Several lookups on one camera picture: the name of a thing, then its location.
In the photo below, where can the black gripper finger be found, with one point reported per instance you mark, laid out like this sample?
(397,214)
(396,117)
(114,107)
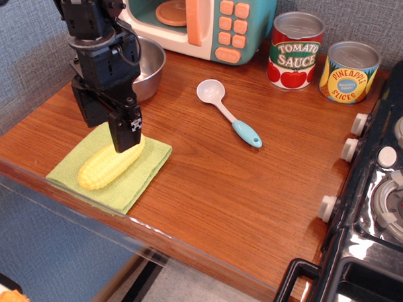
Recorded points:
(125,125)

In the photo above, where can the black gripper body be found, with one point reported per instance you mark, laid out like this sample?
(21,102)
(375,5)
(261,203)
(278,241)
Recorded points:
(103,88)

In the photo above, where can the white spoon with blue handle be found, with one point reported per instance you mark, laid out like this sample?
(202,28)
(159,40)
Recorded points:
(212,91)

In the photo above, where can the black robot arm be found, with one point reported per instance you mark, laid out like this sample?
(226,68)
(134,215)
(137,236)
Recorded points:
(94,26)

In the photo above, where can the green cloth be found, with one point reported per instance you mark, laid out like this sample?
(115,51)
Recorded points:
(122,193)

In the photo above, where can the yellow toy corn cob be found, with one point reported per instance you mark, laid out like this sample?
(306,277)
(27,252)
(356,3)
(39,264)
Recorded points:
(107,165)

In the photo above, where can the stainless steel bowl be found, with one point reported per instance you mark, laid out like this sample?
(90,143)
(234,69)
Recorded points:
(152,62)

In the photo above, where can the orange toy plate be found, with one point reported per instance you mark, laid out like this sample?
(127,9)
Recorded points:
(172,13)

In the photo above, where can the teal toy microwave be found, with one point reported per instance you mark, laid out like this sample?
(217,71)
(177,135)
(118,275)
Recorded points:
(223,31)

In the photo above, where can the tomato sauce can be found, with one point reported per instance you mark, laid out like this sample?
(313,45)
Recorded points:
(295,47)

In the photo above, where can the orange object bottom left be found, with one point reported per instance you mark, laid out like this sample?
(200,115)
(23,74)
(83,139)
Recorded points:
(13,296)

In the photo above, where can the white stove knob bottom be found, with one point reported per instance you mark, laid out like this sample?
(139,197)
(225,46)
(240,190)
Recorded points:
(327,205)

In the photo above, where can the white stove knob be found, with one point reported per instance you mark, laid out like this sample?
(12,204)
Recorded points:
(349,149)
(327,205)
(359,123)

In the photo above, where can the white stove knob middle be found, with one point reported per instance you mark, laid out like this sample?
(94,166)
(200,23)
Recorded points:
(349,149)

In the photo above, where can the pineapple slices can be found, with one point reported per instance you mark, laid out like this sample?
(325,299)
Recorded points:
(349,71)

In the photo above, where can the white stove knob top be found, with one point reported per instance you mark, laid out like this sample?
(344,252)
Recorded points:
(359,123)

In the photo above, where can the black toy stove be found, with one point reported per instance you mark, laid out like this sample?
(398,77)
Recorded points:
(362,253)

